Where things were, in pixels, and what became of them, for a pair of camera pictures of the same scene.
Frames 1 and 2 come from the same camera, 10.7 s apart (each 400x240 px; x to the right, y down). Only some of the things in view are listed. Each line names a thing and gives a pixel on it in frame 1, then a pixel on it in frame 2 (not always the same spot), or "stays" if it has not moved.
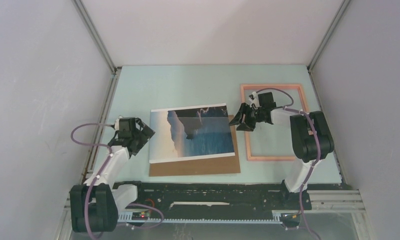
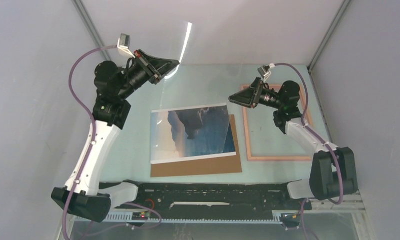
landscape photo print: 190,133 stays
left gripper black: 145,134 -> 153,67
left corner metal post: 89,24 stays
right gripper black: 249,126 -> 246,96
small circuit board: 139,216 stays
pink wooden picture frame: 257,87 stays
